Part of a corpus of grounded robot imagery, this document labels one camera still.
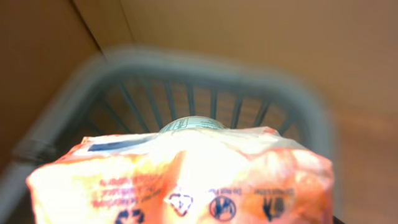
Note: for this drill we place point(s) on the dark grey mesh basket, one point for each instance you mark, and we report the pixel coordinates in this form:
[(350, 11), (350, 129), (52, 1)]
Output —
[(71, 104)]

